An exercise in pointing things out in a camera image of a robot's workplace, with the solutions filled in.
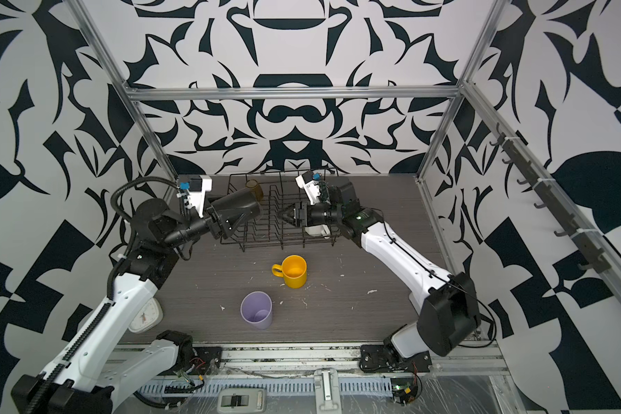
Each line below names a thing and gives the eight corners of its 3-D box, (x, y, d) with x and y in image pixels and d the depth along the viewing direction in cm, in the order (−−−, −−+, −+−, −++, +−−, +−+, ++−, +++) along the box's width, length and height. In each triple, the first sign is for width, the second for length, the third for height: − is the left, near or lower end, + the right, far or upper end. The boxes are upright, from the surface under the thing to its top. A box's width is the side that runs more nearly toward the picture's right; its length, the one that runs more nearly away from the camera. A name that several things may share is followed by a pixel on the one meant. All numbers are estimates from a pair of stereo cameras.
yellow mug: (274, 288, 89) (270, 277, 82) (276, 267, 94) (273, 254, 87) (307, 288, 89) (307, 277, 82) (307, 267, 94) (307, 254, 87)
